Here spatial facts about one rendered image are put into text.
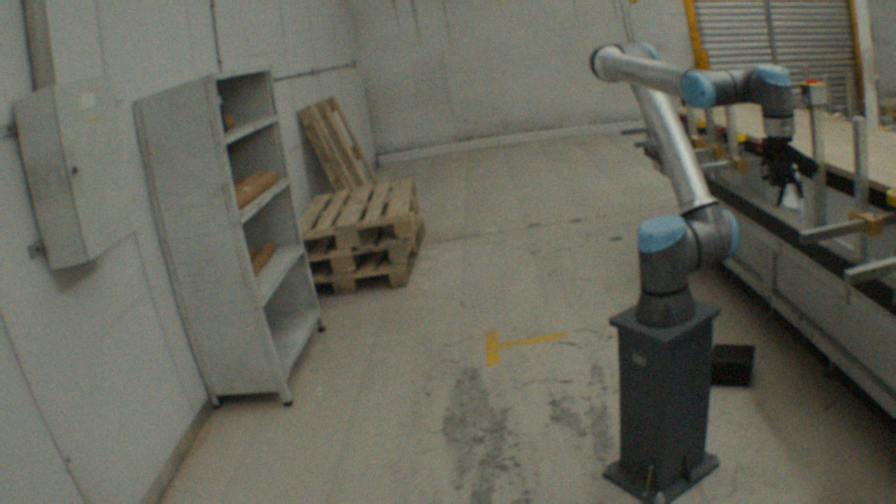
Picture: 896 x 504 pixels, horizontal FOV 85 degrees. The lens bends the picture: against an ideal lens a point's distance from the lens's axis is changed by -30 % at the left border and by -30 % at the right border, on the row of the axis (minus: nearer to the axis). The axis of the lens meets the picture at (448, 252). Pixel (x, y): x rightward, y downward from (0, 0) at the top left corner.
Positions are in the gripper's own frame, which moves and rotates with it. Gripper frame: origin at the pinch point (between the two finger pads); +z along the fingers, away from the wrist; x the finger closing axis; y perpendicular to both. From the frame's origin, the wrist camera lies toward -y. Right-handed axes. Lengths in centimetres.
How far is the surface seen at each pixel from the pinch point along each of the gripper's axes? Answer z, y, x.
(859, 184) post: -0.5, -35.3, -15.3
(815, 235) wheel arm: 10.4, -14.0, -9.7
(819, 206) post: 13, -34, -41
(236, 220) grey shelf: 4, 181, -116
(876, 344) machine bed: 65, -60, -30
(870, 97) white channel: -11, -125, -128
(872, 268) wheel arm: 12.3, -19.3, 15.1
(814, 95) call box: -24, -34, -39
